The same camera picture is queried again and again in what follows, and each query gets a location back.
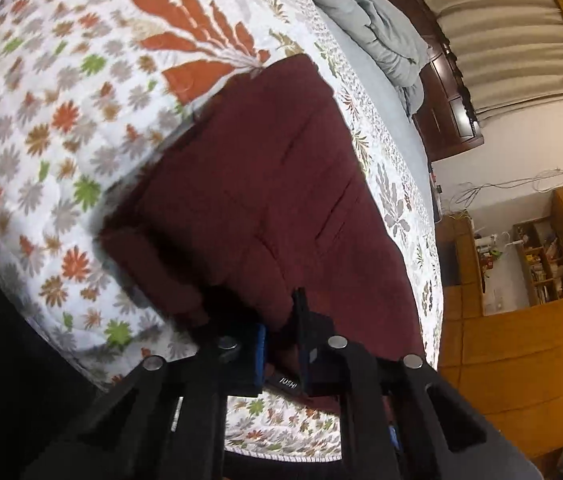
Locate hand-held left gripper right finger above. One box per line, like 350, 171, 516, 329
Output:
291, 287, 545, 480

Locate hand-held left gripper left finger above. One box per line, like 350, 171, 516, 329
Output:
22, 324, 268, 480

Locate maroon pants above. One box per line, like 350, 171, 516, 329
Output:
98, 53, 425, 413

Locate row of shelf books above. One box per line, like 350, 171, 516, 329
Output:
514, 220, 563, 306

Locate light blue bed sheet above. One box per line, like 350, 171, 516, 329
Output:
319, 10, 435, 221

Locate wooden headboard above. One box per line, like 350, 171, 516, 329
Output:
356, 0, 485, 163

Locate floral quilted bedspread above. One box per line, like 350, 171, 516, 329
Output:
0, 0, 445, 461

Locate grey crumpled blanket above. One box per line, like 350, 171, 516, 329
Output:
294, 0, 435, 113

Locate beige curtain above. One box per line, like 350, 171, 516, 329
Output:
401, 0, 563, 116

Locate wooden wall cabinet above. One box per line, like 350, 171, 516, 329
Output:
436, 182, 563, 461

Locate white wall cable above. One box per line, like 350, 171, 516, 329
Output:
441, 166, 563, 213

